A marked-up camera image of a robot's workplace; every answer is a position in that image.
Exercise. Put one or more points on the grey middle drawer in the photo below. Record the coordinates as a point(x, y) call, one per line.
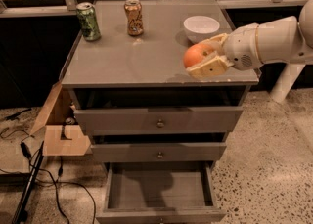
point(159, 147)

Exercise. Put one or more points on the gold soda can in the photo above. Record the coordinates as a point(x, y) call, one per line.
point(133, 12)

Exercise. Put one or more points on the grey bottom drawer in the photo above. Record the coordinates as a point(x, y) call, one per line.
point(160, 193)

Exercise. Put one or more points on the green soda can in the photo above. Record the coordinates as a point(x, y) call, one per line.
point(88, 21)

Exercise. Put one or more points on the grey drawer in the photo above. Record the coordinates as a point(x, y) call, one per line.
point(112, 111)
point(160, 193)
point(159, 147)

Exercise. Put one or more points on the grey top drawer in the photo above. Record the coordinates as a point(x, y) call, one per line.
point(112, 111)

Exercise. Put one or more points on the white ceramic bowl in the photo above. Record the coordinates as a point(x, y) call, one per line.
point(199, 28)

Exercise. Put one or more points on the white diagonal post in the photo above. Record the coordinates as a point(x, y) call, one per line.
point(285, 82)

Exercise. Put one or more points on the open cardboard box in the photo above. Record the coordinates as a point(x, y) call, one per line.
point(62, 134)

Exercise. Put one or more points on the grey drawer cabinet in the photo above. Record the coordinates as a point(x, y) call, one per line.
point(152, 60)

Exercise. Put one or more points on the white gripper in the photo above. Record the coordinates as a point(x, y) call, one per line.
point(241, 46)

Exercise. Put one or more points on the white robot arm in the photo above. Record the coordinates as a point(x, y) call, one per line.
point(288, 40)

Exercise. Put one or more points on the black flat bar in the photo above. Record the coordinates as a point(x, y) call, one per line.
point(21, 214)

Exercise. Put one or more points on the orange fruit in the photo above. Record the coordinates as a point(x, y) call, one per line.
point(196, 53)

